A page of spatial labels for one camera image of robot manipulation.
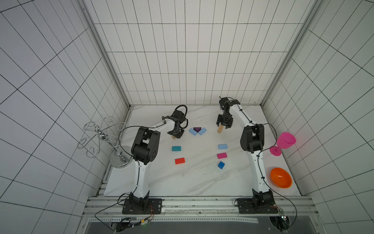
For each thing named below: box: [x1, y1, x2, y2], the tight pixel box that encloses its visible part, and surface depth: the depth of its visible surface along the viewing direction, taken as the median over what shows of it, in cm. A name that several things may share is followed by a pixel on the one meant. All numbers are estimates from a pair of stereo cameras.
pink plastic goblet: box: [269, 132, 297, 157], surface depth 85 cm
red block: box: [174, 157, 186, 165], surface depth 91 cm
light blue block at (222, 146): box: [217, 143, 228, 150], surface depth 97 cm
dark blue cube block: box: [217, 160, 225, 170], surface depth 87 cm
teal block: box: [171, 146, 182, 152], surface depth 96 cm
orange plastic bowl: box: [270, 167, 293, 189], surface depth 81 cm
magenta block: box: [216, 152, 228, 159], surface depth 92 cm
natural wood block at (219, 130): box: [217, 124, 224, 134], surface depth 105 cm
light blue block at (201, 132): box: [198, 127, 207, 136], surface depth 105 cm
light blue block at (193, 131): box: [188, 127, 198, 137], surface depth 105 cm
